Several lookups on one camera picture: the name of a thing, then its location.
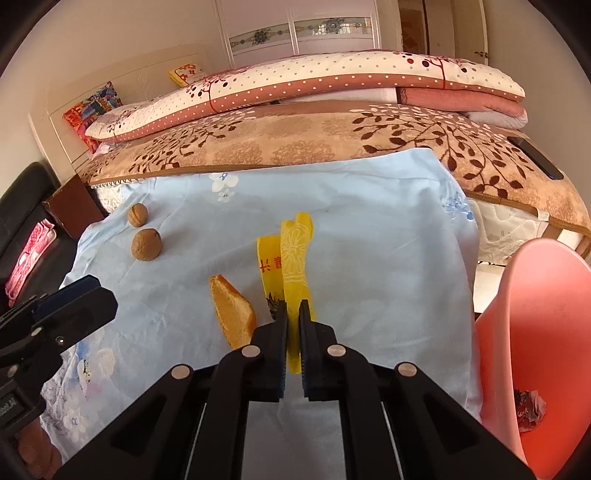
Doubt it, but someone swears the yellow red small pillow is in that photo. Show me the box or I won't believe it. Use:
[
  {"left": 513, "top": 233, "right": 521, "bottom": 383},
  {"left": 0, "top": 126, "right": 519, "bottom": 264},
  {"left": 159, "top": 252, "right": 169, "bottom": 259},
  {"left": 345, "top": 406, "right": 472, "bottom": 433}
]
[{"left": 168, "top": 63, "right": 206, "bottom": 87}]

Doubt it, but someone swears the light blue floral cloth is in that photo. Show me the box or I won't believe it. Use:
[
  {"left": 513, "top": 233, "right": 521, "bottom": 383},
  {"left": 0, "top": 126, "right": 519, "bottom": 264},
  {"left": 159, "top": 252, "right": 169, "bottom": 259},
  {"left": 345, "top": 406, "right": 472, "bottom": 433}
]
[{"left": 41, "top": 149, "right": 482, "bottom": 479}]

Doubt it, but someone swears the red blue paper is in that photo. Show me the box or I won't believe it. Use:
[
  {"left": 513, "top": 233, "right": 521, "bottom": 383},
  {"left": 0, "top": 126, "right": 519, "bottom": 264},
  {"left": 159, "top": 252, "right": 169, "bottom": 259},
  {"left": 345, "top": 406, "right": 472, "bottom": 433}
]
[{"left": 514, "top": 389, "right": 547, "bottom": 433}]

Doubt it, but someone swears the yellow plastic wrapper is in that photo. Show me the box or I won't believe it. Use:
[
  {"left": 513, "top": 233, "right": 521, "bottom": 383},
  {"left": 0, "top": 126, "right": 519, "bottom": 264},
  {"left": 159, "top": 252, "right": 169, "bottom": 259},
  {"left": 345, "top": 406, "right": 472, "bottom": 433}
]
[{"left": 256, "top": 212, "right": 317, "bottom": 374}]

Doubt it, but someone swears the walnut far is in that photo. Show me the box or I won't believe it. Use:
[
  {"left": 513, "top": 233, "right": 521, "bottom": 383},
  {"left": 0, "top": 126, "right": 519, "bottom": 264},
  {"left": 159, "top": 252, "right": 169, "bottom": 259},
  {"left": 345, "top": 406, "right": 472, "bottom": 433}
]
[{"left": 127, "top": 203, "right": 149, "bottom": 228}]

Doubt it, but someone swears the polka dot folded quilt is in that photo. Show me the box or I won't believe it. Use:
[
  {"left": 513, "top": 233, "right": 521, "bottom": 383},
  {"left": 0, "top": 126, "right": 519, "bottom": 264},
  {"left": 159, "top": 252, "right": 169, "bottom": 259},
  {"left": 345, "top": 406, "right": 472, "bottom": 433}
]
[{"left": 85, "top": 50, "right": 525, "bottom": 141}]

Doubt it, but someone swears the cream bed headboard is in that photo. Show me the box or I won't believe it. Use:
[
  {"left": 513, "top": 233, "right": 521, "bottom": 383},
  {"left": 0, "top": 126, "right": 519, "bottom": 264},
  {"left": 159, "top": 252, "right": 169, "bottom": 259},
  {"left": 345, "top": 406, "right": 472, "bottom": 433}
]
[{"left": 28, "top": 43, "right": 209, "bottom": 183}]

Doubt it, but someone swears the brown leaf pattern blanket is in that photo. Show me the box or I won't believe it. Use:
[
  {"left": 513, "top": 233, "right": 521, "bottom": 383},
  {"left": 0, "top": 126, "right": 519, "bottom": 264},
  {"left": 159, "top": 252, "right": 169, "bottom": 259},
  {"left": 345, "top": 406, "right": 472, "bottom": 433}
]
[{"left": 79, "top": 101, "right": 590, "bottom": 235}]

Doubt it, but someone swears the pink folded blanket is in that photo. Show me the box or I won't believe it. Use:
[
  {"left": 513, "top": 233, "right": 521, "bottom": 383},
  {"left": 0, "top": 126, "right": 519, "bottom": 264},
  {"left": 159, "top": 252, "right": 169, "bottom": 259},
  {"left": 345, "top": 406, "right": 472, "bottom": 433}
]
[{"left": 397, "top": 87, "right": 526, "bottom": 117}]

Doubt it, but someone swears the walnut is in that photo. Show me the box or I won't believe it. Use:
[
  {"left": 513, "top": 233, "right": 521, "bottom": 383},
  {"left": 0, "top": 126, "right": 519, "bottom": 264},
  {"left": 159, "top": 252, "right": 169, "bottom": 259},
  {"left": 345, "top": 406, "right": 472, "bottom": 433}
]
[
  {"left": 131, "top": 228, "right": 162, "bottom": 261},
  {"left": 127, "top": 203, "right": 149, "bottom": 228}
]

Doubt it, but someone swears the brown wooden nightstand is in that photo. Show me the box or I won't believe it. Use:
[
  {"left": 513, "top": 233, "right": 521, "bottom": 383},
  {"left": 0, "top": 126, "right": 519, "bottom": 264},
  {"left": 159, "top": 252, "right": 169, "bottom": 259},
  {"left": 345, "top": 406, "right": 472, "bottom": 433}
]
[{"left": 43, "top": 175, "right": 106, "bottom": 240}]

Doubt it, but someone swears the black leather chair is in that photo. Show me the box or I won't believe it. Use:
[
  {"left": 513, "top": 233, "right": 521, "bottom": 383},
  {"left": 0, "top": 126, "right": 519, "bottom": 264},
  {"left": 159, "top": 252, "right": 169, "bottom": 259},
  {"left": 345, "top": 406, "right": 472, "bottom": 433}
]
[{"left": 0, "top": 162, "right": 77, "bottom": 305}]

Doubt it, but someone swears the black smartphone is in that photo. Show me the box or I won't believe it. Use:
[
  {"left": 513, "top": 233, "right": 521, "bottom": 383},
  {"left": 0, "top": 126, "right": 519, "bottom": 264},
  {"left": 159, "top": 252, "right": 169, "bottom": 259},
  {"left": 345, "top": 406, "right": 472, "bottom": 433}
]
[{"left": 507, "top": 136, "right": 564, "bottom": 181}]

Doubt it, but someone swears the walnut near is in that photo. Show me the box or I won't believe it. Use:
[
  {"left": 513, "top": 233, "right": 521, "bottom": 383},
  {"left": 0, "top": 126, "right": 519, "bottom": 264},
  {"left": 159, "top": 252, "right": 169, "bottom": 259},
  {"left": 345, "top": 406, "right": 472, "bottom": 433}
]
[{"left": 131, "top": 228, "right": 162, "bottom": 261}]

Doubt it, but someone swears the pink cloth on chair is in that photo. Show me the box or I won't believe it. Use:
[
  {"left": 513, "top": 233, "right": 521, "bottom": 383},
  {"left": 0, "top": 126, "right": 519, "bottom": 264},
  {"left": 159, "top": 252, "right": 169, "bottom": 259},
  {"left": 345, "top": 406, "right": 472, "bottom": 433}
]
[{"left": 5, "top": 219, "right": 57, "bottom": 307}]

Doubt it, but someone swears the cream room door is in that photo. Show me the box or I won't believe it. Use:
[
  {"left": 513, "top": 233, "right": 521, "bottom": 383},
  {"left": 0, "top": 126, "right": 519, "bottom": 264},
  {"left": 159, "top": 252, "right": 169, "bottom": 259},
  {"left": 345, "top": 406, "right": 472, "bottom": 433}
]
[{"left": 451, "top": 0, "right": 489, "bottom": 65}]

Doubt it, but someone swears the pink plastic trash bin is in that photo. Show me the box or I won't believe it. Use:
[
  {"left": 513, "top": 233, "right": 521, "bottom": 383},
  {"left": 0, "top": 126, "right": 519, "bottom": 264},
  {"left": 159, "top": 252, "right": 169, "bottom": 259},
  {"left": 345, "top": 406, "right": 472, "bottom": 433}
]
[{"left": 476, "top": 238, "right": 590, "bottom": 479}]

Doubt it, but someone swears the white sliding door wardrobe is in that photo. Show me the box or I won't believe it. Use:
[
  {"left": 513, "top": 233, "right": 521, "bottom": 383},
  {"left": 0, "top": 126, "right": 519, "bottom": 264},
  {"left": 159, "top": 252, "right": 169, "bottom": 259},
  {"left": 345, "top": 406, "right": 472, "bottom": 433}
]
[{"left": 214, "top": 0, "right": 382, "bottom": 67}]

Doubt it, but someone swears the colourful red blue pillow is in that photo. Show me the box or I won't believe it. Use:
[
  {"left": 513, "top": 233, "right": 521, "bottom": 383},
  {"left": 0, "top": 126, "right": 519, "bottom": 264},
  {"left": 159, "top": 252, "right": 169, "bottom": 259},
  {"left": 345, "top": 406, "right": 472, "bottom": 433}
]
[{"left": 62, "top": 81, "right": 122, "bottom": 154}]

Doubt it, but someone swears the person left hand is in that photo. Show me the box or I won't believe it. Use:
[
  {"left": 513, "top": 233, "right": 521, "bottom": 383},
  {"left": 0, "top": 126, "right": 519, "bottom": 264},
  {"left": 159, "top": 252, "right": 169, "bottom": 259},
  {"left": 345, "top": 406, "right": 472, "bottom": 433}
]
[{"left": 17, "top": 419, "right": 62, "bottom": 480}]

